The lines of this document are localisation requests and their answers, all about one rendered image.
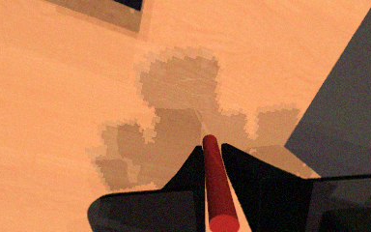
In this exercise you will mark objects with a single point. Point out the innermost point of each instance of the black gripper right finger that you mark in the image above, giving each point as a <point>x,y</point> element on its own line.
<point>274,200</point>

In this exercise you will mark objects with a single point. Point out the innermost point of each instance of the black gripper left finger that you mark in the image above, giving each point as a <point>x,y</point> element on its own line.
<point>178,207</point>

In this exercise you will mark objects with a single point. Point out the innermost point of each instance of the red peg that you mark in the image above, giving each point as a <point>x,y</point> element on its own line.
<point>221,209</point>

